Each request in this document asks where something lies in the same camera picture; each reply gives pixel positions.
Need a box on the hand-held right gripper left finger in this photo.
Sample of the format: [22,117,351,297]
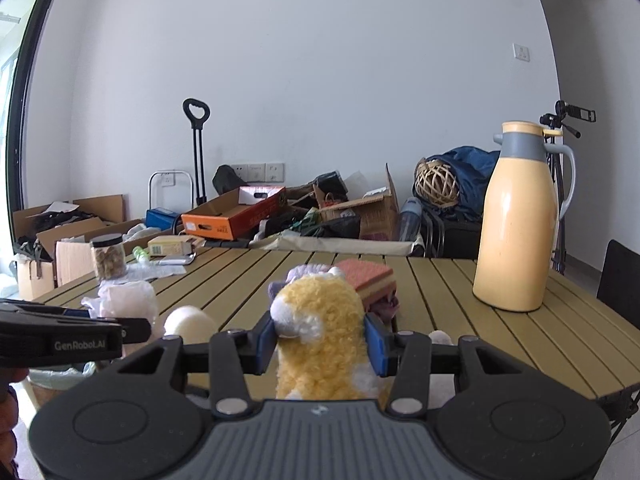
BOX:
[117,316,279,418]

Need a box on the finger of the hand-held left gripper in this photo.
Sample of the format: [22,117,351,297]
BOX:
[119,317,152,345]
[0,299,93,319]

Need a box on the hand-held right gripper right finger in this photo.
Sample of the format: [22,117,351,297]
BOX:
[364,312,526,418]

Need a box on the white plastic bag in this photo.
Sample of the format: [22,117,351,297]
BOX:
[122,223,162,243]
[81,280,160,346]

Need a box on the cream round ball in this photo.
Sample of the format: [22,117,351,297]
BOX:
[164,305,219,347]

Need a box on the yellow and white plush toy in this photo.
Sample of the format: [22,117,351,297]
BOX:
[270,272,396,401]

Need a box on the pink sponge box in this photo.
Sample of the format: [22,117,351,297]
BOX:
[334,258,397,311]

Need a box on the lavender knit cloth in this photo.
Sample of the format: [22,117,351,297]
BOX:
[267,264,346,306]

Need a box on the person's left hand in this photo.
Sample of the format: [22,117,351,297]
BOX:
[0,367,31,466]

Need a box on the cardboard box green liner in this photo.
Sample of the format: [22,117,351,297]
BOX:
[27,362,97,392]

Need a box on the cardboard box with pale flaps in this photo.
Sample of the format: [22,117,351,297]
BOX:
[17,217,143,301]

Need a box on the white paper sheet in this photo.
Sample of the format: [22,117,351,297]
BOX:
[125,260,188,281]

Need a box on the clear jar of snacks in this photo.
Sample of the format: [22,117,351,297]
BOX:
[90,234,128,281]

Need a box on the grey flat tray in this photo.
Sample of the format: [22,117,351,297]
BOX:
[149,252,197,267]

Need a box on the tan folding camping table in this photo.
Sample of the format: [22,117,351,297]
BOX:
[30,247,640,426]

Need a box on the black cloth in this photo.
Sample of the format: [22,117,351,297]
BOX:
[15,210,86,261]

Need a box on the beige carton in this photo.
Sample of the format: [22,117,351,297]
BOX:
[147,236,194,257]

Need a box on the blue box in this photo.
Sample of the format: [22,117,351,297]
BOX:
[145,207,182,231]

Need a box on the large open cardboard box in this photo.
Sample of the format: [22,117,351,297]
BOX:
[12,194,126,261]

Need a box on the dark cloth pile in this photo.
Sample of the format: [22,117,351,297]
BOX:
[255,205,362,240]

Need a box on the orange cardboard box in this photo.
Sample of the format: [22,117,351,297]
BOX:
[181,187,287,241]

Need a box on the open brown cardboard box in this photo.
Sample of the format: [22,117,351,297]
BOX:
[315,162,401,242]

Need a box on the blue water bottle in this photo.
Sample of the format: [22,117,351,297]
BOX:
[399,197,425,242]

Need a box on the black case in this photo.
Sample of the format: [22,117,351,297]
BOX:
[422,209,485,260]

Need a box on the white metal rack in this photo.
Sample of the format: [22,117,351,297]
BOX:
[148,170,196,221]

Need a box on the black pouch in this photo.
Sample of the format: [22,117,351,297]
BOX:
[315,171,349,197]

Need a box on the wicker ball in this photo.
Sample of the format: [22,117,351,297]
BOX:
[415,159,461,207]

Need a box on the yellow thermos jug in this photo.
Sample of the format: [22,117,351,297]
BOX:
[472,121,577,313]

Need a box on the dark blue bag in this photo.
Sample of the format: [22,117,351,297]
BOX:
[417,146,501,222]

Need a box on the black folding chair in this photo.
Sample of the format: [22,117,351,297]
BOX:
[596,239,640,333]

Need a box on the black pull handle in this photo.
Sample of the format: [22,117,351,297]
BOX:
[182,98,210,207]

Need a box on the black window frame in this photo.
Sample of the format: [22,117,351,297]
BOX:
[0,0,66,246]

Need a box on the black camera tripod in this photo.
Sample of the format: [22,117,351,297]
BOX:
[539,100,597,276]

